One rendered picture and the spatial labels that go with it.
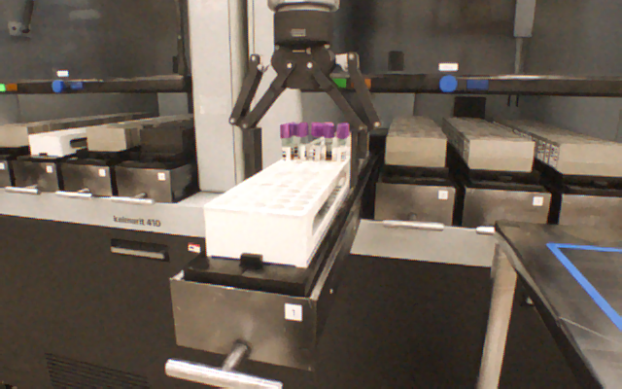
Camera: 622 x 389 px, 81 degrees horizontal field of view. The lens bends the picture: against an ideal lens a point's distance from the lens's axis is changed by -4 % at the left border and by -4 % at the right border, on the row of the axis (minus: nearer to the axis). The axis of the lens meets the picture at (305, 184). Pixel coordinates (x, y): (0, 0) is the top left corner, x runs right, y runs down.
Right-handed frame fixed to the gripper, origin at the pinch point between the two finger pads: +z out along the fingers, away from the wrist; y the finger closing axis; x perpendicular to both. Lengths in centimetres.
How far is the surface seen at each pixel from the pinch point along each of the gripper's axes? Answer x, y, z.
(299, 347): -21.9, 5.4, 10.0
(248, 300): -21.9, 0.9, 6.2
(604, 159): 26, 48, 0
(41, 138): 22, -71, 0
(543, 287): -18.0, 24.6, 3.9
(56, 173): 18, -64, 8
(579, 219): 18.1, 42.2, 9.2
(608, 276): -14.8, 30.7, 3.9
